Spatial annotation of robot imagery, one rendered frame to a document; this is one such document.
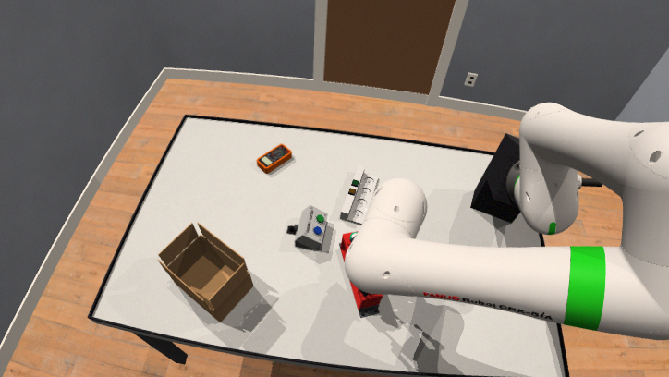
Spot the orange pocket multimeter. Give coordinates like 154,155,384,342
257,144,292,174

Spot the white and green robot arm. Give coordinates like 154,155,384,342
345,103,669,340

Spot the grey button panel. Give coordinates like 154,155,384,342
286,205,328,251

